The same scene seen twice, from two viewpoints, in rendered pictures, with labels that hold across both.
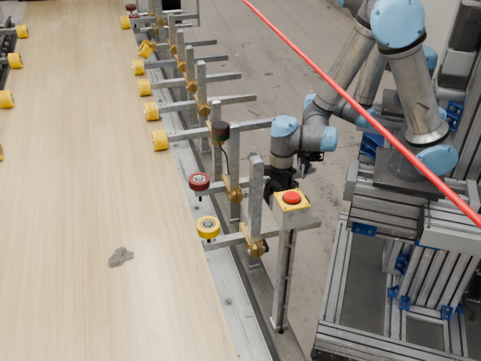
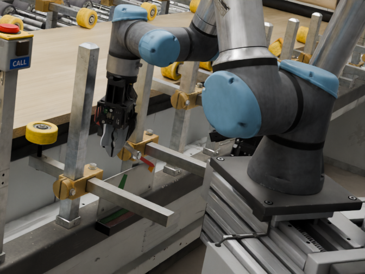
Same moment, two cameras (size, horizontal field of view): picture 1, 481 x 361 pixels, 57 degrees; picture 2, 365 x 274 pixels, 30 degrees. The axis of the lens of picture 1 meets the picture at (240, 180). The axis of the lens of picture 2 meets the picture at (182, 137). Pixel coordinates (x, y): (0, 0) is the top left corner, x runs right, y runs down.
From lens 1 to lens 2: 1.37 m
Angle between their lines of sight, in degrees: 43
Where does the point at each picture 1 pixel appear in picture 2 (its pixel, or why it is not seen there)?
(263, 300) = (18, 242)
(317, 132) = (146, 28)
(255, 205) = (74, 114)
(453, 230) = (240, 267)
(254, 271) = (57, 226)
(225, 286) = not seen: hidden behind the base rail
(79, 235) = not seen: outside the picture
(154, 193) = (55, 98)
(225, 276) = not seen: hidden behind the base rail
